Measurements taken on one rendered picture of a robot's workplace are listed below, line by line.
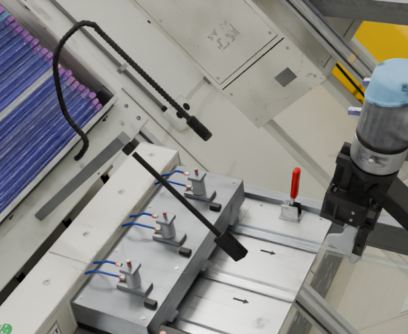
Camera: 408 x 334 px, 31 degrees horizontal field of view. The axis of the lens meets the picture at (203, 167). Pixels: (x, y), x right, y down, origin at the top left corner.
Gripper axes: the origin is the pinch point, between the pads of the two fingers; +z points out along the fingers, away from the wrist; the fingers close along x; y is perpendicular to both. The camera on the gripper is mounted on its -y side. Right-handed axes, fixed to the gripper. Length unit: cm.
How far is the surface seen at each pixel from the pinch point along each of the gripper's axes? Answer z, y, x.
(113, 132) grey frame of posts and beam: -0.6, 48.3, -5.0
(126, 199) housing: 0.9, 38.5, 7.1
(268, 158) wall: 164, 69, -184
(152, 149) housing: 1.4, 40.9, -6.5
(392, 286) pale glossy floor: 156, -9, -130
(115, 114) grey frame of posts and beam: -2, 50, -9
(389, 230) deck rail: 0.5, -2.9, -8.0
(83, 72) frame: -6, 58, -11
